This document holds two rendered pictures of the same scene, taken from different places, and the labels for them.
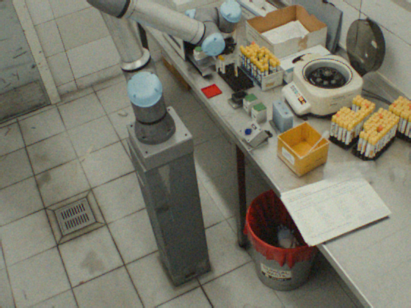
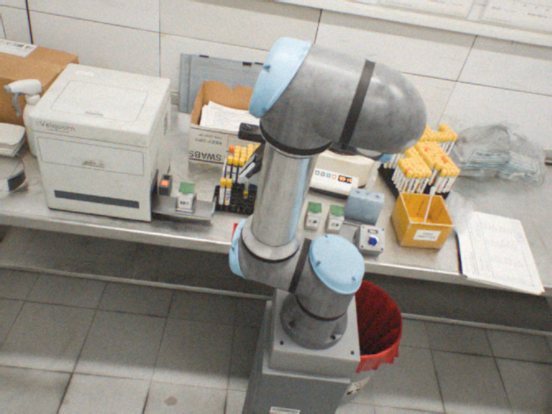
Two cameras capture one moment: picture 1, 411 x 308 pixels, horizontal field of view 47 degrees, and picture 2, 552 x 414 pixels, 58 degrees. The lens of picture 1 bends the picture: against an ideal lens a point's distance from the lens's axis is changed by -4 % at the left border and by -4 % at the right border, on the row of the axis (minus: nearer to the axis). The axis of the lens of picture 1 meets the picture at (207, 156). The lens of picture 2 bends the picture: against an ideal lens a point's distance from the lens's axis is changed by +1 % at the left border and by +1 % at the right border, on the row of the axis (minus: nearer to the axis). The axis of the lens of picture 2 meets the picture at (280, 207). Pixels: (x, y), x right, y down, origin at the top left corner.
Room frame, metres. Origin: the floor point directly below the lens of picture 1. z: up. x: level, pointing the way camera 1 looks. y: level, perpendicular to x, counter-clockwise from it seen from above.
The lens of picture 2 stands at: (1.27, 0.87, 1.86)
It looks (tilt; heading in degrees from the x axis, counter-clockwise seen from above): 41 degrees down; 285
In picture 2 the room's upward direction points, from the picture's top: 12 degrees clockwise
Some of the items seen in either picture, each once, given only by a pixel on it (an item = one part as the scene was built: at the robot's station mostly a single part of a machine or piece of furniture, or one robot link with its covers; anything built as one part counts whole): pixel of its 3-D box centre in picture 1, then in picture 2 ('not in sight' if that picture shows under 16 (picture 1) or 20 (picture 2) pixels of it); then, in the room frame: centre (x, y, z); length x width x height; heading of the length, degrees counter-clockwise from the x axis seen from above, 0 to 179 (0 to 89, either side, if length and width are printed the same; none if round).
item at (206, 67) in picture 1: (199, 57); (177, 203); (1.81, -0.02, 0.92); 0.21 x 0.07 x 0.05; 22
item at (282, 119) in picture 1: (282, 118); (362, 207); (1.34, -0.30, 0.92); 0.10 x 0.07 x 0.10; 13
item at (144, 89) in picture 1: (146, 95); (328, 273); (1.33, 0.18, 1.12); 0.13 x 0.12 x 0.14; 9
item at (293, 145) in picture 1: (302, 149); (420, 220); (1.17, -0.34, 0.93); 0.13 x 0.13 x 0.10; 26
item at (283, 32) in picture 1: (285, 36); (231, 124); (1.85, -0.42, 0.95); 0.29 x 0.25 x 0.15; 112
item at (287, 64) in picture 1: (305, 63); not in sight; (1.67, -0.47, 0.92); 0.24 x 0.12 x 0.10; 112
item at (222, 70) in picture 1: (234, 69); (243, 190); (1.68, -0.16, 0.93); 0.17 x 0.09 x 0.11; 22
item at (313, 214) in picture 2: (250, 103); (313, 215); (1.46, -0.20, 0.91); 0.05 x 0.04 x 0.07; 112
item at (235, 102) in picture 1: (240, 98); not in sight; (1.52, -0.16, 0.89); 0.09 x 0.05 x 0.04; 112
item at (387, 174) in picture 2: (350, 130); (400, 181); (1.27, -0.55, 0.89); 0.17 x 0.09 x 0.02; 129
